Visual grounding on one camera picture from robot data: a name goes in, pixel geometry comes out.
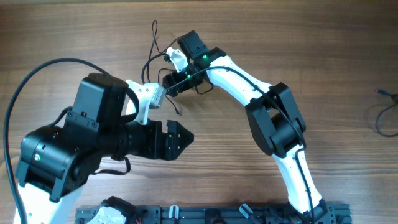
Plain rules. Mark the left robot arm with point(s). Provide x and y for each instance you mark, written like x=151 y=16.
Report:
x=109 y=118

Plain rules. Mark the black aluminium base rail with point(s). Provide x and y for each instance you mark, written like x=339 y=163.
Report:
x=211 y=214

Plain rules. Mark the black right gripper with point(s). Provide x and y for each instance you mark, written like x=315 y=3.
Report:
x=173 y=83

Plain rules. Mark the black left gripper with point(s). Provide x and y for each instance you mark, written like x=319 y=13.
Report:
x=154 y=150

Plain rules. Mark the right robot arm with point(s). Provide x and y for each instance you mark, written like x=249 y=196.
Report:
x=275 y=121

